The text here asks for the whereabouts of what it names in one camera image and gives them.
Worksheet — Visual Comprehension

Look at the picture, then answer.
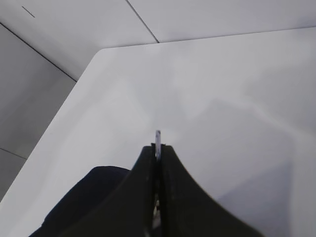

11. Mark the navy blue lunch bag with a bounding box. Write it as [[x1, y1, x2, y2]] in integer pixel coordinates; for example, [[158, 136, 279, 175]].
[[28, 129, 168, 237]]

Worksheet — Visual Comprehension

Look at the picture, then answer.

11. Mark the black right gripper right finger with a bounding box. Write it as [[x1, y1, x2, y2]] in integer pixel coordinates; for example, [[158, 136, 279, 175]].
[[158, 145, 262, 237]]

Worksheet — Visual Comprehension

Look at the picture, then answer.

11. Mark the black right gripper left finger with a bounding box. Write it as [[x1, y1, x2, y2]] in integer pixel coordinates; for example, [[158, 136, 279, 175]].
[[61, 145, 156, 237]]

